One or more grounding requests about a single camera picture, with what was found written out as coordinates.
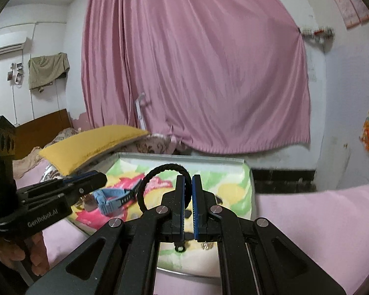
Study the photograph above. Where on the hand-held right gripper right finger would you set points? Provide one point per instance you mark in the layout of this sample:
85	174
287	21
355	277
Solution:
196	202

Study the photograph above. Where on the grey box with colourful lining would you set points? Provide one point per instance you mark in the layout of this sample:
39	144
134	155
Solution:
233	196

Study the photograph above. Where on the pink bed sheet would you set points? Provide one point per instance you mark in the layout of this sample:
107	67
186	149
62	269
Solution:
30	175

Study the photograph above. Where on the pink curtain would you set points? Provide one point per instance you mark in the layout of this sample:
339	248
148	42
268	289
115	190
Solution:
196	67

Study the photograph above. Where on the pink table blanket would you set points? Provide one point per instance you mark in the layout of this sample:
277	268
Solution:
310	227

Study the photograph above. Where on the yellow pillow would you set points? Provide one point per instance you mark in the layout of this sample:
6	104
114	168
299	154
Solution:
89	144

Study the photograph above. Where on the blue wristwatch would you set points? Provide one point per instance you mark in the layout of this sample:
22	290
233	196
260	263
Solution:
110	201

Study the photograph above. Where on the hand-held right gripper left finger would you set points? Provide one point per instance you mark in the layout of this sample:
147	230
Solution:
182	202

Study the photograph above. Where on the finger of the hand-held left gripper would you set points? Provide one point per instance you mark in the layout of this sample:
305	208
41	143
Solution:
55	199
80	179

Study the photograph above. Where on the olive hanging cloth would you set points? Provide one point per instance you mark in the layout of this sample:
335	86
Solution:
47	70

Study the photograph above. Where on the white air conditioner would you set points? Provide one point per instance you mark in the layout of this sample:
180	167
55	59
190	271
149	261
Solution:
6	46

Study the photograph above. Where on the beige floral quilt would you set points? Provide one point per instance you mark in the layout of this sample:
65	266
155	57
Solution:
24	163

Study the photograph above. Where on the wooden headboard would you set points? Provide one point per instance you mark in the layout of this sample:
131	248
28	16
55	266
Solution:
43	129

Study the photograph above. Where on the person's left hand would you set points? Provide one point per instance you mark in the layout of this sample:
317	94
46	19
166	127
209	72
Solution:
12	253

